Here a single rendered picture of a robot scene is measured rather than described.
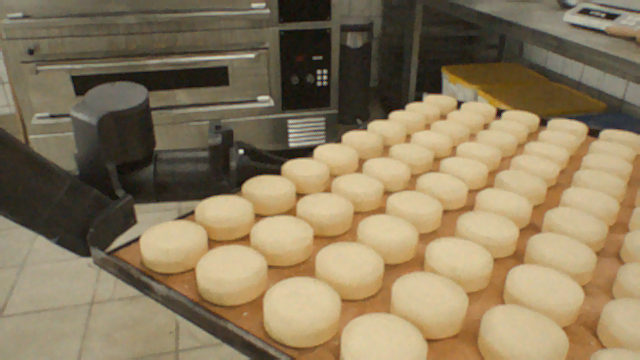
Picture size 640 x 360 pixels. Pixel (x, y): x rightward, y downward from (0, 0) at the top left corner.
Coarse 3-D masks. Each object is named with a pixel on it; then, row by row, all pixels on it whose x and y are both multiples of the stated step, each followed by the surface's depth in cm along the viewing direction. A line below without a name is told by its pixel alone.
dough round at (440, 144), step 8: (416, 136) 61; (424, 136) 61; (432, 136) 61; (440, 136) 61; (448, 136) 61; (424, 144) 59; (432, 144) 59; (440, 144) 59; (448, 144) 59; (440, 152) 59; (448, 152) 60
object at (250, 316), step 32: (544, 128) 72; (576, 160) 61; (320, 192) 51; (352, 224) 45; (448, 224) 46; (128, 256) 39; (416, 256) 41; (512, 256) 41; (608, 256) 42; (192, 288) 36; (384, 288) 37; (608, 288) 38; (256, 320) 33; (480, 320) 34; (288, 352) 31; (320, 352) 31; (448, 352) 31; (576, 352) 31
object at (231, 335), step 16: (496, 112) 77; (592, 128) 70; (96, 256) 38; (112, 256) 39; (112, 272) 37; (128, 272) 36; (144, 288) 35; (160, 288) 34; (176, 304) 33; (192, 304) 34; (192, 320) 33; (208, 320) 32; (224, 320) 33; (224, 336) 31; (240, 336) 30; (240, 352) 31; (256, 352) 30; (272, 352) 29
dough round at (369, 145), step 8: (344, 136) 60; (352, 136) 60; (360, 136) 60; (368, 136) 60; (376, 136) 60; (344, 144) 59; (352, 144) 58; (360, 144) 58; (368, 144) 58; (376, 144) 59; (360, 152) 58; (368, 152) 58; (376, 152) 59
